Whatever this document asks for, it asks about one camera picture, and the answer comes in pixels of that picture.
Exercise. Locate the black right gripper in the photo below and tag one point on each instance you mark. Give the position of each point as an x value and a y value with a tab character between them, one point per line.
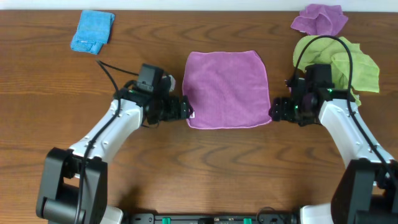
280	107

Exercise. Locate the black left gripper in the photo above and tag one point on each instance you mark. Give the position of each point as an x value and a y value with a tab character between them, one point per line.
175	112

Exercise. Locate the purple microfiber cloth with label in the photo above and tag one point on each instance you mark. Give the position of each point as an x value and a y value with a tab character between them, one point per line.
227	90

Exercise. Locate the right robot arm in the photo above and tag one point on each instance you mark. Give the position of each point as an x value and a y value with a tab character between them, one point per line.
366	193

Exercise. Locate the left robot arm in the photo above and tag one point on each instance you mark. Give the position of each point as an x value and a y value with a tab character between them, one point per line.
74	182

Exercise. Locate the crumpled green cloth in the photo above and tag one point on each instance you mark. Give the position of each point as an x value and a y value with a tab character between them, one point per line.
309	51

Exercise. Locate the crumpled purple cloth at back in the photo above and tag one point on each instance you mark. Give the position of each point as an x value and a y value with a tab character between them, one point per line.
320	19

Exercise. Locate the folded blue cloth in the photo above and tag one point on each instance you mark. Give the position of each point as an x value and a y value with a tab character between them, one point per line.
93	31

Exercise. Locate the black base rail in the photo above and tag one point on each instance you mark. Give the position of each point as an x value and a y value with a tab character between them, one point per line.
264	218

